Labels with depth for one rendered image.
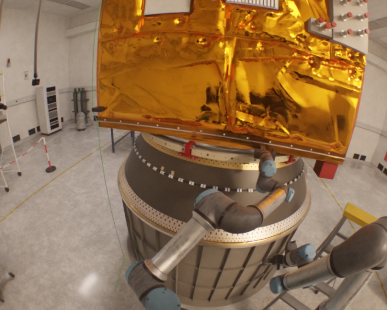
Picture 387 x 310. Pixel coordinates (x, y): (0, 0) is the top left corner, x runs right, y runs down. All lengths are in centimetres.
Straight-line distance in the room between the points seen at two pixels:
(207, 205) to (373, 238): 55
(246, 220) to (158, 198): 85
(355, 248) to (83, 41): 951
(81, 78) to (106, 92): 785
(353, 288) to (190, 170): 112
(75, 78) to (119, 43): 827
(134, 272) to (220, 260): 92
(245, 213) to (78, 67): 920
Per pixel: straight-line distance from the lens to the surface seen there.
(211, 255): 148
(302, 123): 123
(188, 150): 120
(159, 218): 138
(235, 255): 151
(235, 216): 66
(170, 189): 132
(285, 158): 140
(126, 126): 144
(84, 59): 918
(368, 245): 51
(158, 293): 69
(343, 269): 53
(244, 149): 122
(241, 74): 114
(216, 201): 69
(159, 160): 140
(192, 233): 70
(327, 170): 154
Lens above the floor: 217
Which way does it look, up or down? 24 degrees down
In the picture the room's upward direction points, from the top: 5 degrees clockwise
